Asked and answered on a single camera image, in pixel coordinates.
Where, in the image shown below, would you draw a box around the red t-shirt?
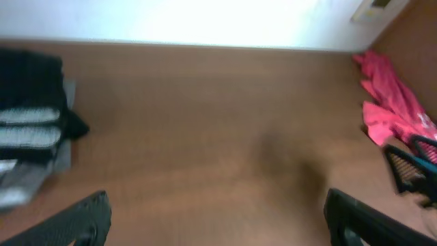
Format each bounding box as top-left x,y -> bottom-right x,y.
353,51 -> 436,154

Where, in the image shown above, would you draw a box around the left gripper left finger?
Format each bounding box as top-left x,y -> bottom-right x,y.
1,191 -> 112,246

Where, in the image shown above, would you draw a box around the folded grey garment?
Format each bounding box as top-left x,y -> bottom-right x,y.
0,79 -> 76,213

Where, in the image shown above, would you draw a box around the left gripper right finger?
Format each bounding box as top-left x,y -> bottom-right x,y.
324,189 -> 436,246

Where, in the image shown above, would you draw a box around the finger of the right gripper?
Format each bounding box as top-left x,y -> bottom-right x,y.
382,145 -> 436,195
410,135 -> 436,164

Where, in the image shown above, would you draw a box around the dark green shorts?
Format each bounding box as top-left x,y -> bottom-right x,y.
1,48 -> 89,165

